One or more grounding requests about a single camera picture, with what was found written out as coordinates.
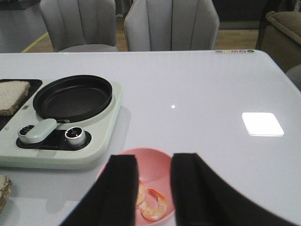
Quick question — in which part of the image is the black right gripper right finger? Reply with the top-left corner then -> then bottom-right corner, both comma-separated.
170,153 -> 292,226

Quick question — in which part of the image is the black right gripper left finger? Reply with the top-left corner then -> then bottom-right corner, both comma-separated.
61,155 -> 139,226

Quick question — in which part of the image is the pink bowl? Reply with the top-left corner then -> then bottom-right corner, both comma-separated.
95,147 -> 176,226

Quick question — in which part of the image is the bread slice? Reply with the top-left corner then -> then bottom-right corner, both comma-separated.
0,81 -> 31,116
0,174 -> 12,213

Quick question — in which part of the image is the rear shrimp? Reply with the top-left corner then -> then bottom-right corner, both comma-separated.
136,181 -> 147,206

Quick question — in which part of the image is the shrimp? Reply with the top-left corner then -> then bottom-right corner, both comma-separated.
136,181 -> 147,206
138,188 -> 168,221

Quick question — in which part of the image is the front shrimp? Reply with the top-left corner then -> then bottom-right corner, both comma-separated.
138,188 -> 168,221

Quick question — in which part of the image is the green breakfast maker base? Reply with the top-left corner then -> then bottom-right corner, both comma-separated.
0,79 -> 122,170

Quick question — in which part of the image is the right silver knob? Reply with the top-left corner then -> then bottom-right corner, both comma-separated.
64,127 -> 86,147

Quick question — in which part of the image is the silver knob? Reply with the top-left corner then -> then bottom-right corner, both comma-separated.
64,127 -> 86,147
18,125 -> 35,144

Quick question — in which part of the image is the black frying pan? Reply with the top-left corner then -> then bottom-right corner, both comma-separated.
26,75 -> 113,143

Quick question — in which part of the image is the left silver knob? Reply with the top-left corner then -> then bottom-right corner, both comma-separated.
18,125 -> 35,144

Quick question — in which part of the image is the brown sofa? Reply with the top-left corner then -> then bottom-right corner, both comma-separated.
261,11 -> 301,72

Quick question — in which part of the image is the left grey chair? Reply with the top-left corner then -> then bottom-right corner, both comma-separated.
40,0 -> 118,52

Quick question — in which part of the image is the grey chair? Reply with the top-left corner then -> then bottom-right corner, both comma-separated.
40,0 -> 118,52
124,0 -> 220,51

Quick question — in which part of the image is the right grey chair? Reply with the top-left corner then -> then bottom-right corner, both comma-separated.
124,0 -> 220,51

